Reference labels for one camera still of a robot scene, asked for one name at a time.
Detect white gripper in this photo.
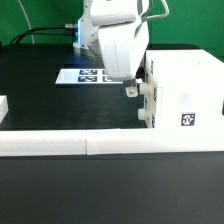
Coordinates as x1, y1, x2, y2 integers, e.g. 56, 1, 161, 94
88, 0, 149, 97

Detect white sheet of tags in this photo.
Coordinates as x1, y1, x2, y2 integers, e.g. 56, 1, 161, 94
55, 68, 118, 85

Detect white fence piece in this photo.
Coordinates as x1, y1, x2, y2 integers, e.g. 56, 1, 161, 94
0, 95, 8, 123
0, 131, 87, 157
86, 129, 224, 155

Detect black cables with connectors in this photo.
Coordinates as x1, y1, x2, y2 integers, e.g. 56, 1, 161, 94
9, 23, 80, 46

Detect white front fence right piece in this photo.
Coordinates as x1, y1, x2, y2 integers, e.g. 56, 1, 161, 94
86, 129, 224, 155

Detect white front fence left piece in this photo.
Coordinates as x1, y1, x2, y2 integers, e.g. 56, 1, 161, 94
0, 131, 87, 157

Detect white drawer cabinet box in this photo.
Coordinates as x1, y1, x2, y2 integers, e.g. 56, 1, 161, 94
144, 50, 224, 130

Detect white drawer with tag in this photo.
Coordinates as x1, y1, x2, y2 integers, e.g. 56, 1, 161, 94
138, 108, 155, 128
139, 76, 163, 108

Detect white front drawer with tag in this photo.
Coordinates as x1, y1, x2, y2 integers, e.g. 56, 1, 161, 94
138, 108, 155, 128

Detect thin white cable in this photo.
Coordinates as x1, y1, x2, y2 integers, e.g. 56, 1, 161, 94
18, 0, 36, 44

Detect white cable on gripper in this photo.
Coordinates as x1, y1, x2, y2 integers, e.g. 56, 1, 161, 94
139, 0, 170, 26

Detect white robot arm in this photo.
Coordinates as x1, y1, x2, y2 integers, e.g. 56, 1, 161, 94
73, 0, 150, 97

